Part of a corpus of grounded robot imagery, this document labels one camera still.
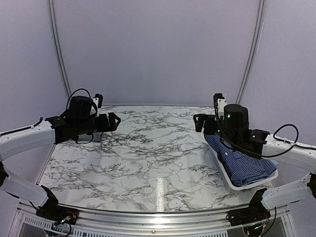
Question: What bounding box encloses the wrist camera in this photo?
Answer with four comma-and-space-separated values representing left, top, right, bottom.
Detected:
93, 93, 103, 117
213, 93, 227, 118

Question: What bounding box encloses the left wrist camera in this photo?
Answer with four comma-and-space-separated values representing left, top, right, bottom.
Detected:
93, 93, 103, 117

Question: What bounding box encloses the aluminium front frame rail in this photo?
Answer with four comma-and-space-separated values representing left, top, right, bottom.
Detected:
8, 201, 295, 237

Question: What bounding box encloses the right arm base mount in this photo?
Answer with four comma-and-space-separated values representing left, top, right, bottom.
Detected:
226, 207, 271, 226

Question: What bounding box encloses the blue checked long sleeve shirt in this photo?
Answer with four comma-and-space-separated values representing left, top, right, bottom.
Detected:
204, 135, 278, 187

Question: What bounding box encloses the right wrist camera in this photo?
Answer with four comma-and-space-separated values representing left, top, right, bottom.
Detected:
213, 93, 227, 118

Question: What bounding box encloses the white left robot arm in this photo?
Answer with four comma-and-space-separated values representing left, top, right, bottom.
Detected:
0, 93, 121, 220

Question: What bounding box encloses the folded grey shirt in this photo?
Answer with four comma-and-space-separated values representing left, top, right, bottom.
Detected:
78, 132, 103, 143

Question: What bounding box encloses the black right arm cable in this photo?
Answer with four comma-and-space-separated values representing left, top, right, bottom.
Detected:
214, 108, 303, 159

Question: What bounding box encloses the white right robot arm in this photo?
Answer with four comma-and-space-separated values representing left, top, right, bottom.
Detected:
193, 99, 316, 221

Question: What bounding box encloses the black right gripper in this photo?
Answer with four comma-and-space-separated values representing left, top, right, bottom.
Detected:
194, 114, 238, 148

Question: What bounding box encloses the right aluminium corner post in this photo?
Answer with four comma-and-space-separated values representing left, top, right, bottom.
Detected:
235, 0, 266, 104

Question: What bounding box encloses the white plastic laundry basket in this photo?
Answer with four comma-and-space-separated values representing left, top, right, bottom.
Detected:
212, 151, 278, 193

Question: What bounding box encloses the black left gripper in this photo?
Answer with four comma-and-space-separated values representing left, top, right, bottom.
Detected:
76, 112, 120, 136

